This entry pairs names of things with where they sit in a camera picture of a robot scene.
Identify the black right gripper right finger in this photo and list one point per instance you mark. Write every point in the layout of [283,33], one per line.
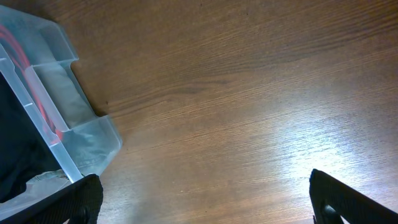
[336,202]

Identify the clear plastic storage bin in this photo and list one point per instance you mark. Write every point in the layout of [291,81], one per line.
[36,59]

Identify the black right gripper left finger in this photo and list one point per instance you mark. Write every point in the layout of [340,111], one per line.
[80,202]

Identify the black red garment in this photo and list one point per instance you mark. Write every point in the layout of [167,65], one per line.
[24,153]

